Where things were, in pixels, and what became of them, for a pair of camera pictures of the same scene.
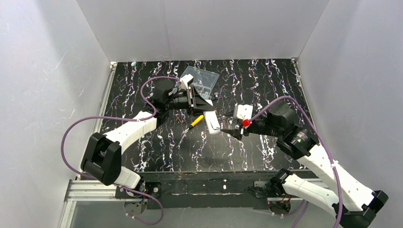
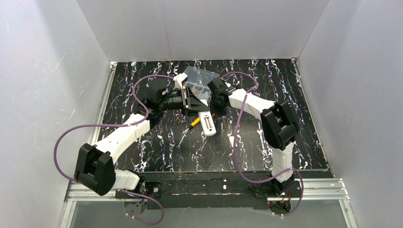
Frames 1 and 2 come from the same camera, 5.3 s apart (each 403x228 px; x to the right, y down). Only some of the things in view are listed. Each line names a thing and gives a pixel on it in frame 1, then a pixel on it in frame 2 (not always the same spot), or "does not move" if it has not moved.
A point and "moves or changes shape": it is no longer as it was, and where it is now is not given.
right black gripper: [244, 129] → [215, 105]
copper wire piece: [181, 122] does not move
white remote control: [212, 121] moves or changes shape
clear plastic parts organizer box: [203, 80] does not move
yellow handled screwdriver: [198, 119] does not move
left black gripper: [192, 99] does not move
